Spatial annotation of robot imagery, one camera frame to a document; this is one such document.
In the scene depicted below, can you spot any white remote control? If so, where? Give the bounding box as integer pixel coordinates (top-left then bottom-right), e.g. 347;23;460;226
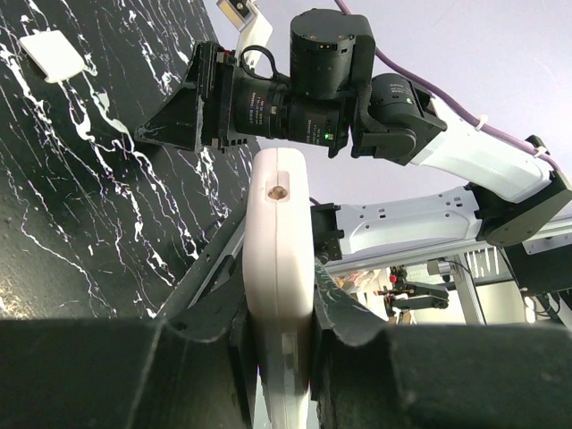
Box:
242;147;314;428

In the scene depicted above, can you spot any white battery cover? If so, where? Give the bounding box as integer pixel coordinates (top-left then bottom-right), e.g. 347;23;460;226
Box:
19;30;86;84

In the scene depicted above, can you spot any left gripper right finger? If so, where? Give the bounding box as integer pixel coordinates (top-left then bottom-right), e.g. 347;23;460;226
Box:
310;264;571;428

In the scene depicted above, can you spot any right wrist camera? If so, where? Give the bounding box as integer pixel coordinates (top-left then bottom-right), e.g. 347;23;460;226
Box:
216;0;273;63

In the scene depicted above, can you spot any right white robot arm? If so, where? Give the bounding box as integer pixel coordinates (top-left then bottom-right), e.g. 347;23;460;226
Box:
134;9;571;258

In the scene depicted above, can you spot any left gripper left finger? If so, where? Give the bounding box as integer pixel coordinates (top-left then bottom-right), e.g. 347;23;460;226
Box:
1;209;255;428

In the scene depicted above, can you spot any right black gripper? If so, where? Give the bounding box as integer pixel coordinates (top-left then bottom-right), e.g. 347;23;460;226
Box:
134;40;354;158

